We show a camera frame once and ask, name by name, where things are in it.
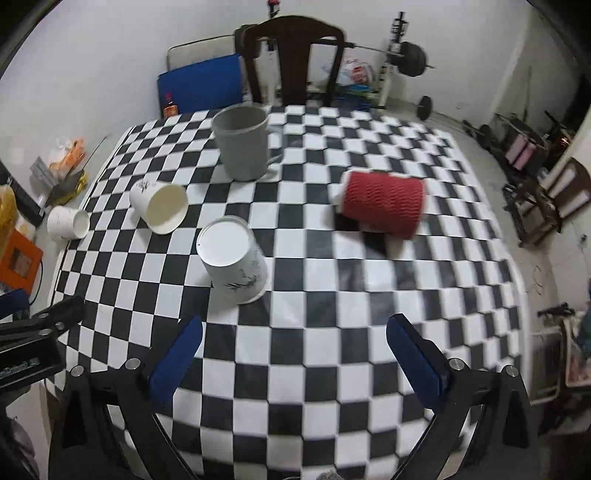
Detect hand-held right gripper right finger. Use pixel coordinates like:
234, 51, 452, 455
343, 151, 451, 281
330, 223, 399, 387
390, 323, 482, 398
386, 313, 540, 480

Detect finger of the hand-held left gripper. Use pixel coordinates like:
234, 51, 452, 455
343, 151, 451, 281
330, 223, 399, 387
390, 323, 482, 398
0, 295, 86, 341

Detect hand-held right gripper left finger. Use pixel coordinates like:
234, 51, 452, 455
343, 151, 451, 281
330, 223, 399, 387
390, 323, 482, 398
48, 315, 204, 480

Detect red ribbed paper cup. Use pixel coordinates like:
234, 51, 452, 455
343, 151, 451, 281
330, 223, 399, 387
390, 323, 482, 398
333, 170, 426, 241

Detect plain white paper cup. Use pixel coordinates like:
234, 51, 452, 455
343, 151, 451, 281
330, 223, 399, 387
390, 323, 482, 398
47, 206, 90, 241

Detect white printed paper cup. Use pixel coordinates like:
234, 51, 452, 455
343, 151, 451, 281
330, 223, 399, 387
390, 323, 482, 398
196, 216, 269, 305
129, 180, 189, 235

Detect yellow plastic bag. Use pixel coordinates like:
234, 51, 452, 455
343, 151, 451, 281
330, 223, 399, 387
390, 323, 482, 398
0, 185, 17, 252

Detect black white checkered tablecloth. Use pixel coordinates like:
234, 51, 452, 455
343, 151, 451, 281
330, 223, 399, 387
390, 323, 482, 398
53, 104, 530, 480

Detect long black box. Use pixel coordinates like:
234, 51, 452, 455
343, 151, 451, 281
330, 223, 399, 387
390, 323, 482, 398
0, 159, 45, 228

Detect yellow black tool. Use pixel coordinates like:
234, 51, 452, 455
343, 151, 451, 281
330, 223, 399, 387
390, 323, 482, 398
47, 170, 89, 205

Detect orange snack packet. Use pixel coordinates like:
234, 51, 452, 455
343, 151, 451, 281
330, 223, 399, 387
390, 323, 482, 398
50, 137, 86, 180

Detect wooden stool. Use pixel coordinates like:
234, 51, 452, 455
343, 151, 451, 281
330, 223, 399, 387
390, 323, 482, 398
502, 157, 591, 247

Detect grey mug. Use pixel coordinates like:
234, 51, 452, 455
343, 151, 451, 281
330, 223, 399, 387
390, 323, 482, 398
212, 104, 283, 182

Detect pink rolls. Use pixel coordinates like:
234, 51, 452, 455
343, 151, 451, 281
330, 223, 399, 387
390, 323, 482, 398
505, 136, 537, 169

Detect blue mat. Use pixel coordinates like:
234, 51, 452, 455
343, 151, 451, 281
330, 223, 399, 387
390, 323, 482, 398
156, 52, 245, 119

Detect white plastic bag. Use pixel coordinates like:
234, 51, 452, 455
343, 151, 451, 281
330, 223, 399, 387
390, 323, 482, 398
338, 55, 378, 88

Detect grey cushion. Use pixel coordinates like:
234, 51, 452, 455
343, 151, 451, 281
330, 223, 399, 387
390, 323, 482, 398
165, 36, 241, 71

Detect black barbell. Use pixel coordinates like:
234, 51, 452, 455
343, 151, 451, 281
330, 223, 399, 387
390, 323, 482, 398
344, 41, 436, 77

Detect white weight rack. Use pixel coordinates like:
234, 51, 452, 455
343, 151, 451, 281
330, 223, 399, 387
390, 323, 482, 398
378, 11, 411, 110

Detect dark wooden chair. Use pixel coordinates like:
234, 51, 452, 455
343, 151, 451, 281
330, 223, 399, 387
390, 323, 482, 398
242, 15, 346, 108

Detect orange picture frame box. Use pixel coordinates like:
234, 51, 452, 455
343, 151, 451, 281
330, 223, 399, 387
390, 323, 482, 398
0, 230, 44, 291

